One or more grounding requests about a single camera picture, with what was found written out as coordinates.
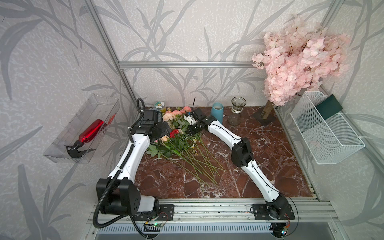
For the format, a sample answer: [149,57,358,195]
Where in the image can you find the peach rose spray stem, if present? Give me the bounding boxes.
[163,111,174,122]

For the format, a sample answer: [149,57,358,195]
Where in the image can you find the pink rose spray stem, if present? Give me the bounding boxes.
[171,106,192,132]

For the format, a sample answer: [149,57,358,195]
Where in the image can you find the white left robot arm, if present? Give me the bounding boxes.
[93,110,171,229]

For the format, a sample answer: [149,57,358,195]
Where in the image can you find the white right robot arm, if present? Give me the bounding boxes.
[184,109,291,220]

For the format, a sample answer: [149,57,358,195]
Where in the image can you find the teal ceramic vase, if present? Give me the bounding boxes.
[211,103,224,124]

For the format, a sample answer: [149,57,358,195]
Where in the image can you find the clear glass vase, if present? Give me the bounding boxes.
[228,97,247,126]

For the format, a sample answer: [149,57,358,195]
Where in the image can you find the small yellow lidded jar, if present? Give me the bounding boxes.
[154,101,167,113]

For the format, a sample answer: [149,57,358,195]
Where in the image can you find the red carnation stem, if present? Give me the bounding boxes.
[167,129,218,185]

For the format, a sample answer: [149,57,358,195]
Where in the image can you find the red spray bottle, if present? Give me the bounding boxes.
[66,119,105,159]

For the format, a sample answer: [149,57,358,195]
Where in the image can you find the pink cherry blossom tree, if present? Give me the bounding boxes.
[252,16,351,126]

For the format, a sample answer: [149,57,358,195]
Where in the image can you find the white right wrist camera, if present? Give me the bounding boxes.
[184,113,197,126]

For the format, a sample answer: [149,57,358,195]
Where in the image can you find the clear plastic wall bin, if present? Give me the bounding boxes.
[44,94,121,164]

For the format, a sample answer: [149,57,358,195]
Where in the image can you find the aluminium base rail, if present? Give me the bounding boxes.
[86,197,340,224]

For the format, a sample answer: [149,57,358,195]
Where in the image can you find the white wire mesh basket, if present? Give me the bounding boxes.
[291,92,366,165]

